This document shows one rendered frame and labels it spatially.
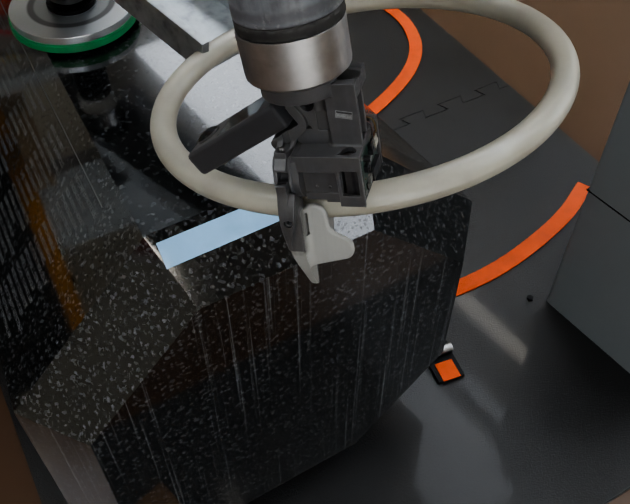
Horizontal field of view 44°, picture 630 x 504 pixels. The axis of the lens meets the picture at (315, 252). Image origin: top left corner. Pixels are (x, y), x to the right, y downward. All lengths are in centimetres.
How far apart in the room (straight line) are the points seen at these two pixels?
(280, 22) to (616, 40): 257
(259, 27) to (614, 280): 143
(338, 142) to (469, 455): 127
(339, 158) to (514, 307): 148
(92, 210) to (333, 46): 64
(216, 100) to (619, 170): 89
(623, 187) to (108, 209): 108
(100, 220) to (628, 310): 125
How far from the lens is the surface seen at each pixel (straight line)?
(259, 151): 117
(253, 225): 111
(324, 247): 72
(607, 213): 183
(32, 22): 145
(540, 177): 245
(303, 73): 62
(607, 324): 202
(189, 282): 109
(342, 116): 66
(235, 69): 133
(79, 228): 120
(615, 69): 297
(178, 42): 108
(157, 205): 111
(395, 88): 268
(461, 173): 73
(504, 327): 206
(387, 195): 72
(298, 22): 60
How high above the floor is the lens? 166
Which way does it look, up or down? 50 degrees down
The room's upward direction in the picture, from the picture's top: straight up
